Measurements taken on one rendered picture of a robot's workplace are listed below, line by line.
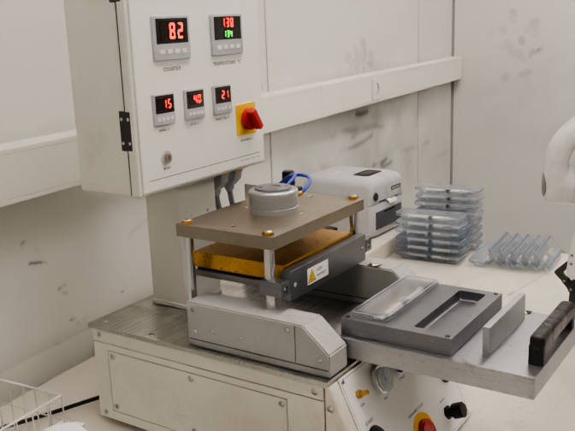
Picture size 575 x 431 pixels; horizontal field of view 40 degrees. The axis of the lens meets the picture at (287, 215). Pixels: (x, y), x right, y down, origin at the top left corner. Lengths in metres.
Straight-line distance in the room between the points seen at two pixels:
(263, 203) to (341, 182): 1.03
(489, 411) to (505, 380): 0.38
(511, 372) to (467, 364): 0.06
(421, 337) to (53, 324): 0.81
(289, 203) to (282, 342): 0.23
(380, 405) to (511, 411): 0.32
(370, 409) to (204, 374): 0.26
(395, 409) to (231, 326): 0.27
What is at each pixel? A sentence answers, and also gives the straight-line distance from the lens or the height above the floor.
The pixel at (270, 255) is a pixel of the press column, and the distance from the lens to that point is 1.14.
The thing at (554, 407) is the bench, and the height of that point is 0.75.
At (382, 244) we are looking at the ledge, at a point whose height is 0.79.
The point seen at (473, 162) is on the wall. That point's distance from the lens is 3.76.
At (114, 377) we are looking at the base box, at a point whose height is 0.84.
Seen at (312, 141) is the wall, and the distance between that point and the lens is 2.48.
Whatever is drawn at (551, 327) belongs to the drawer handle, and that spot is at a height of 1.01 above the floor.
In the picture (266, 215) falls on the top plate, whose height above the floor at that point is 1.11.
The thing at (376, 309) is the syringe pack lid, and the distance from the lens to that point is 1.14.
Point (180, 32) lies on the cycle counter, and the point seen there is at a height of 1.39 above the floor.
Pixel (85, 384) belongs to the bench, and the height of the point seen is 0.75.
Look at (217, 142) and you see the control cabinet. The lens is 1.35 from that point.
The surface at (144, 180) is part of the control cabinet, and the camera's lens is 1.22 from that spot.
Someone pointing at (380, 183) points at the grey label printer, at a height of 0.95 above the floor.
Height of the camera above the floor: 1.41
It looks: 14 degrees down
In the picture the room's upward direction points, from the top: 2 degrees counter-clockwise
